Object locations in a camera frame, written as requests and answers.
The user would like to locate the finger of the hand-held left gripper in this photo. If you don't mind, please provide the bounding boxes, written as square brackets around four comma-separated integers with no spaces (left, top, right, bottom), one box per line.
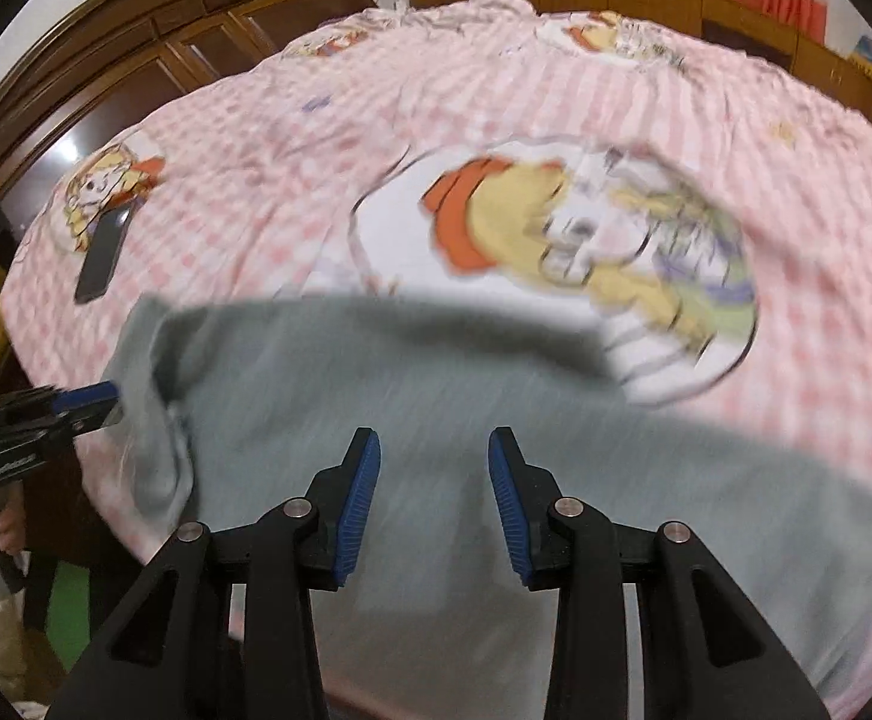
[68,402,125,437]
[52,380,122,416]

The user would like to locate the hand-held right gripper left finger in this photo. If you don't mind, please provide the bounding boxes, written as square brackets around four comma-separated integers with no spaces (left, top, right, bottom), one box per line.
[44,427,382,720]

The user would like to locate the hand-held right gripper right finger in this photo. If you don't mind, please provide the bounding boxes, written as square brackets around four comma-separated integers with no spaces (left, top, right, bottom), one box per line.
[487,426,831,720]

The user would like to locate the grey pants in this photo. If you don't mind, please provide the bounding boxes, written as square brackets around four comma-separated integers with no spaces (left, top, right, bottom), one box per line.
[102,292,872,715]

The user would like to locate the black smartphone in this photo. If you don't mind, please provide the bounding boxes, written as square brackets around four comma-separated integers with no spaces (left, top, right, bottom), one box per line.
[74,205,132,307]

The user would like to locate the pink checked printed bed sheet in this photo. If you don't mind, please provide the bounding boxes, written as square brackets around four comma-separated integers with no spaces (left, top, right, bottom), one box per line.
[0,0,872,720]

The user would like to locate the dark wooden headboard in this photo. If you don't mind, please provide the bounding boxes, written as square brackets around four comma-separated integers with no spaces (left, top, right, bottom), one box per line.
[0,0,378,200]

